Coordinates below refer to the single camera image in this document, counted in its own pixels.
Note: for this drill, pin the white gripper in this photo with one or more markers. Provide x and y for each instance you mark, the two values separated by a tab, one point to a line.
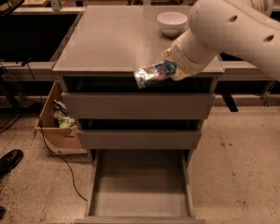
179	61

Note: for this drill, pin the redbull can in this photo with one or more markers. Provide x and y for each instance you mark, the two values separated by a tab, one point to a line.
149	75

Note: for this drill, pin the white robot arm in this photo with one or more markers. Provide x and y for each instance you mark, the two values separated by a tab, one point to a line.
240	28

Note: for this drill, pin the grey drawer cabinet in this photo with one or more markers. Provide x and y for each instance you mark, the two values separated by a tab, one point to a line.
108	44

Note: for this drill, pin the grey top drawer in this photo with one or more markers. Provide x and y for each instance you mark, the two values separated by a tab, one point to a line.
138	105

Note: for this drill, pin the grey middle drawer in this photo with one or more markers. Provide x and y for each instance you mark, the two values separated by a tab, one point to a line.
139	139

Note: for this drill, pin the grey open bottom drawer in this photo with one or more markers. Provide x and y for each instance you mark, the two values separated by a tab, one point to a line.
139	187

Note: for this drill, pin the white ceramic bowl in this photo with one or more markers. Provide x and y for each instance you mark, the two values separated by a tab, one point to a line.
172	23

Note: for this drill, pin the crumpled green white trash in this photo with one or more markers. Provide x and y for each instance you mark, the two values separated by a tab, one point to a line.
61	114

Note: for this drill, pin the brown cardboard box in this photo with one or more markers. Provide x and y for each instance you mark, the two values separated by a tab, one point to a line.
64	140

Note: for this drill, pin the black leather shoe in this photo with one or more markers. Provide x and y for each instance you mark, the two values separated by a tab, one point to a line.
10	161

